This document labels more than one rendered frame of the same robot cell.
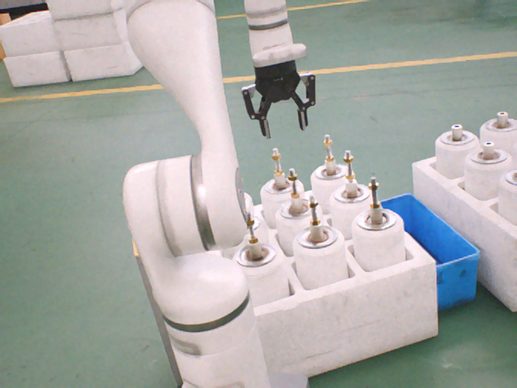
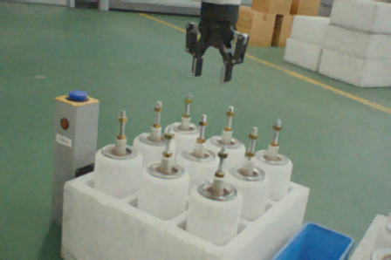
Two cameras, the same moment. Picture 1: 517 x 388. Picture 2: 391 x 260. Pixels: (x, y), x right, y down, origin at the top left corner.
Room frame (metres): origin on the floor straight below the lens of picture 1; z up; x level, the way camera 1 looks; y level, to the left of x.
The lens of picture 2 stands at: (0.31, -0.68, 0.63)
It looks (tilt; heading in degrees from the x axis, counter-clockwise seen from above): 19 degrees down; 41
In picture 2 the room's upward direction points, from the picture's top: 8 degrees clockwise
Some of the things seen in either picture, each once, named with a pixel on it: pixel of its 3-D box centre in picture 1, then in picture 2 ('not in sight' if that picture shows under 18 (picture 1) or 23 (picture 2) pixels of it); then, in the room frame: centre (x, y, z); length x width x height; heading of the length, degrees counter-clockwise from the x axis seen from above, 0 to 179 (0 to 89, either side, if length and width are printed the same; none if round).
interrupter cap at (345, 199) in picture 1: (351, 194); (247, 173); (1.05, -0.19, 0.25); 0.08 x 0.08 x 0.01
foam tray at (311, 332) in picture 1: (308, 274); (189, 221); (1.03, -0.07, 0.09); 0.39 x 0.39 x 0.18; 10
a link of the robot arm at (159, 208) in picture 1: (188, 242); not in sight; (0.49, 0.08, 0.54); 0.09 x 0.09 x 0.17; 87
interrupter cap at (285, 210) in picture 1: (298, 209); (198, 154); (1.03, -0.07, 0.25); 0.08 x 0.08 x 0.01
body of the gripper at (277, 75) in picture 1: (276, 75); (217, 23); (1.04, -0.07, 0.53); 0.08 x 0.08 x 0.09
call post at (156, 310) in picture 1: (173, 309); (74, 163); (0.91, 0.20, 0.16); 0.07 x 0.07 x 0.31; 10
